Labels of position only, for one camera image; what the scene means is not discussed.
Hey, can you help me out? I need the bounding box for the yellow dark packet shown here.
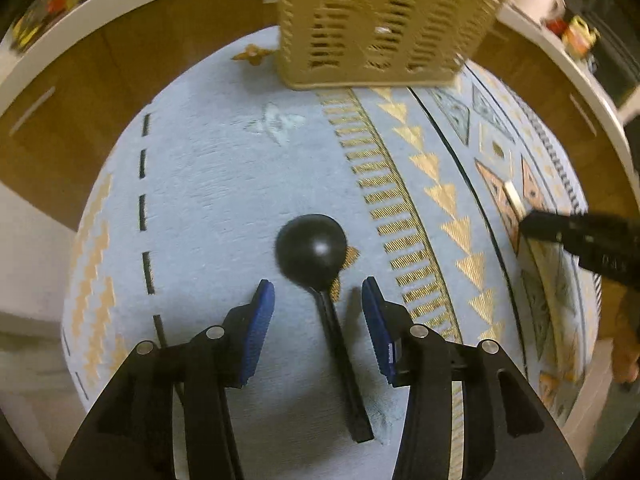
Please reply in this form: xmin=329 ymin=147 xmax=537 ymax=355
xmin=10 ymin=0 xmax=66 ymax=53

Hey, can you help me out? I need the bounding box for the beige slotted plastic basket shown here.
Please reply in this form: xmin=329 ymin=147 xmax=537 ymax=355
xmin=276 ymin=0 xmax=513 ymax=92

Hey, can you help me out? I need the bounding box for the light blue patterned mat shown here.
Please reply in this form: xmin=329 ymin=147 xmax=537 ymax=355
xmin=60 ymin=27 xmax=603 ymax=480

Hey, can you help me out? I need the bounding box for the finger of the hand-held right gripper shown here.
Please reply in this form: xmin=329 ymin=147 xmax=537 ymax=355
xmin=519 ymin=209 xmax=583 ymax=253

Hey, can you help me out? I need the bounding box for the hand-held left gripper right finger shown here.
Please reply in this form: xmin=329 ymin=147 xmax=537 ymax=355
xmin=361 ymin=276 xmax=585 ymax=480

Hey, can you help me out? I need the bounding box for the wooden chopstick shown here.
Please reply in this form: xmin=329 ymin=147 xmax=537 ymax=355
xmin=504 ymin=182 xmax=526 ymax=217

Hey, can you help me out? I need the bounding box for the person's right hand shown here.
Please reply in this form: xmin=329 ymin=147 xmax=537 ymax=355
xmin=611 ymin=285 xmax=640 ymax=385

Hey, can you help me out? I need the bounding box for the dark kitchen appliance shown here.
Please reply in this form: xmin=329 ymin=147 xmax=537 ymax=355
xmin=545 ymin=0 xmax=640 ymax=111

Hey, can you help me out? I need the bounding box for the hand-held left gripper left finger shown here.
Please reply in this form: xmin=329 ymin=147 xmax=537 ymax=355
xmin=57 ymin=279 xmax=277 ymax=480

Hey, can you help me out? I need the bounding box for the yellow small object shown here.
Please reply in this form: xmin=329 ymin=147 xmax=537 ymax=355
xmin=562 ymin=15 xmax=601 ymax=56

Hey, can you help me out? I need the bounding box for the black plastic ladle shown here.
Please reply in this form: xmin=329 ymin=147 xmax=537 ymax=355
xmin=274 ymin=214 xmax=376 ymax=443

